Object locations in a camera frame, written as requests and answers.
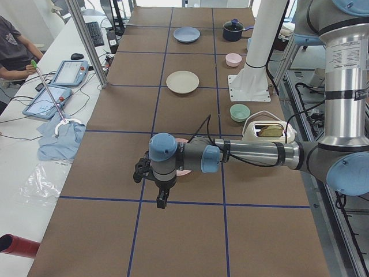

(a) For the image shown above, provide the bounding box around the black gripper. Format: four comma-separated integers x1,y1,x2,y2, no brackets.
155,179,176,209

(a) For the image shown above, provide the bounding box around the pink plate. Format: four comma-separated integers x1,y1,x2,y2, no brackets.
175,138,191,176

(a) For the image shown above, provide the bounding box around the blue plate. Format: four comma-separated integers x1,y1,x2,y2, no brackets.
174,27,201,43

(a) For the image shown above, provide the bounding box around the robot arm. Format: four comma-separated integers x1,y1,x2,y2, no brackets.
144,1,368,208

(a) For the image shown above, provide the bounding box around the light blue cloth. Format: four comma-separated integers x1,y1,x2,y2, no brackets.
37,114,86,161

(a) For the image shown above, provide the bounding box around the green bowl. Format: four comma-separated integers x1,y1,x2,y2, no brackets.
229,103,251,122

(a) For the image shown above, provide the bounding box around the clear plastic bag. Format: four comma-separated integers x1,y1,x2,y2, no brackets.
16,161,71,207

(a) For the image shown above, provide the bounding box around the cream plate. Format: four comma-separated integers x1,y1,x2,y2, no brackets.
166,71,199,94

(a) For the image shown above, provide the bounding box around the grabber stick with green tip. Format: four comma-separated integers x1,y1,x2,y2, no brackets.
31,60,84,137

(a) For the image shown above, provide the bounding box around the cream toaster with bread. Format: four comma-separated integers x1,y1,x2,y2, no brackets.
242,110,297,144

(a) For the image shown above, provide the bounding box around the near teach pendant tablet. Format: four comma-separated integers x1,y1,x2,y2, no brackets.
22,85,71,119

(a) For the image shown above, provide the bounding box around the teach pendant tablet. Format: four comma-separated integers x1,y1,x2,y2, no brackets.
51,60,89,87
22,85,71,119

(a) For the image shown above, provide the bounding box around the far teach pendant tablet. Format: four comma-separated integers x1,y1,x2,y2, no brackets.
51,60,89,87

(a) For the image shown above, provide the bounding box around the red cylinder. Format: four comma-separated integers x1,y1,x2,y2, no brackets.
1,234,40,259

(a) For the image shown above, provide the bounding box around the pink bowl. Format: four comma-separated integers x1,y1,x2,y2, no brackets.
225,53,242,68

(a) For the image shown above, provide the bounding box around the black computer mouse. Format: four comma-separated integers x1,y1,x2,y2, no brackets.
70,53,84,60

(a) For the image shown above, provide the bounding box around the black keyboard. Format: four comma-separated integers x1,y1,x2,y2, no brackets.
85,21,104,47

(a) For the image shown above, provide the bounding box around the light blue cup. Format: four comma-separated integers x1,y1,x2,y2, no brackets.
247,38,252,52

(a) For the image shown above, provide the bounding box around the dark blue pot with lid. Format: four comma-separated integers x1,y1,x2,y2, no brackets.
223,18,254,42

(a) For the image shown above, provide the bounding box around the seated person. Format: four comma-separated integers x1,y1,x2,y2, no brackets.
1,16,43,81

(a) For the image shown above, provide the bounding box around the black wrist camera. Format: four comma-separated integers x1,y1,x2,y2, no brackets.
133,158,150,184

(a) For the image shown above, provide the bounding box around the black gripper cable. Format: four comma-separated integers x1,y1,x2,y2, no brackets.
187,114,292,168

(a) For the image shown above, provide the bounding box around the aluminium frame post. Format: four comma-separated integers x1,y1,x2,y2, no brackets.
65,0,108,88

